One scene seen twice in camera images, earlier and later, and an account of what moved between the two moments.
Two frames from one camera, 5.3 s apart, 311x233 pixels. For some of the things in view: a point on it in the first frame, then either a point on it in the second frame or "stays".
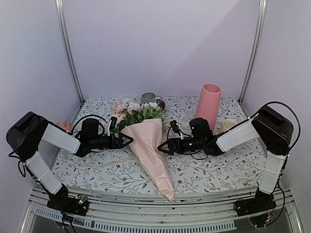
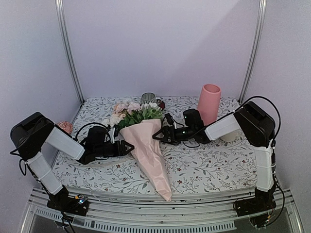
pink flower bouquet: (141, 125) stays
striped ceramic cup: (147, 97) stays
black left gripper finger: (118, 142) to (121, 148)
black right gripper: (172, 142) to (166, 129)
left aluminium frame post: (60, 11) stays
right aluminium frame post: (255, 51) stays
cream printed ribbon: (95, 165) to (109, 160)
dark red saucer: (162, 105) stays
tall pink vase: (209, 103) stays
